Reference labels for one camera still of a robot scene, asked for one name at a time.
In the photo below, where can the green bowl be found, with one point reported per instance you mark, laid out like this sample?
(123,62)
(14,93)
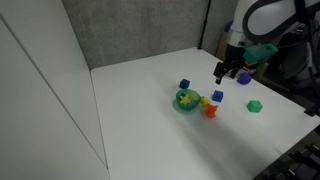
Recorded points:
(186,109)

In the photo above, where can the dark office chair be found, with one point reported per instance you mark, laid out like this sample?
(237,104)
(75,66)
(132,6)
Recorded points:
(293,70)

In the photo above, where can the dark blue cube block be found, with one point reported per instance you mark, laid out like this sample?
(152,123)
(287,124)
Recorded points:
(184,83)

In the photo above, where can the small yellow toy figure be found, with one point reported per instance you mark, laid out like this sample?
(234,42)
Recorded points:
(204,101)

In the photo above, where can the orange toy figure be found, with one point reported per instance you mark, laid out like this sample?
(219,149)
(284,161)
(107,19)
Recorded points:
(211,111)

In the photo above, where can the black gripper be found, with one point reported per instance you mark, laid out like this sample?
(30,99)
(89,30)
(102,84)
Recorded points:
(235,55)

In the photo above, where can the black table clamp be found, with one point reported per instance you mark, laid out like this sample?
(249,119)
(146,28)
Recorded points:
(313,110)

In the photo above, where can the green hexagonal block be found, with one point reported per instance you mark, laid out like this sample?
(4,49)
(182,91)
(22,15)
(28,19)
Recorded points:
(254,106)

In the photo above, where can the yellow star toy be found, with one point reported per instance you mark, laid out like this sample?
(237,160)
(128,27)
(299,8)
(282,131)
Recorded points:
(185,99)

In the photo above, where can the black stand pole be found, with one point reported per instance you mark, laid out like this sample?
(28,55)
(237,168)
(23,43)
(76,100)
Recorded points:
(204,25)

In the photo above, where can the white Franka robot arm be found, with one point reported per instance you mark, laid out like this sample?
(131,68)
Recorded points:
(266,16)

